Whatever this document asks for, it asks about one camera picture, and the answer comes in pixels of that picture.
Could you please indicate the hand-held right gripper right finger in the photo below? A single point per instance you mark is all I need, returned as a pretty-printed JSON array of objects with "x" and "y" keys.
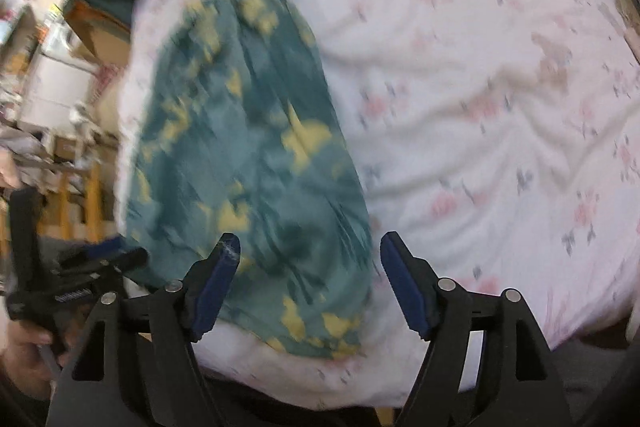
[{"x": 406, "y": 287}]

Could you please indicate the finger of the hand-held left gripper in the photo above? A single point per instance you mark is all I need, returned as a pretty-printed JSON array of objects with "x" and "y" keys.
[{"x": 107, "y": 256}]

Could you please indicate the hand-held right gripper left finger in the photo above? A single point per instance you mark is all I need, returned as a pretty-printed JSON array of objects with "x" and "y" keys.
[{"x": 215, "y": 287}]

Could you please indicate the teal yellow patterned pants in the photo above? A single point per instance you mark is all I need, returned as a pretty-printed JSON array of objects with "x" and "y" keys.
[{"x": 250, "y": 167}]

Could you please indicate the person's left hand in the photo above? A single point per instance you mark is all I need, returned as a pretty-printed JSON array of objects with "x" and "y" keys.
[{"x": 27, "y": 357}]

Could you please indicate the wooden shelf rack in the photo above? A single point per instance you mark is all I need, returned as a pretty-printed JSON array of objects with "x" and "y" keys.
[{"x": 70, "y": 187}]

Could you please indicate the white storage cabinet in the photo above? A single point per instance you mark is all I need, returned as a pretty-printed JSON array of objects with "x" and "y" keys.
[{"x": 57, "y": 82}]

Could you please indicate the white floral bed sheet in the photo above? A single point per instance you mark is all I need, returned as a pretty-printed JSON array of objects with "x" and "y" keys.
[{"x": 450, "y": 107}]

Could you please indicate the brown cardboard box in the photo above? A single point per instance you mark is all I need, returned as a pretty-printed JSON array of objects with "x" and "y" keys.
[{"x": 97, "y": 29}]

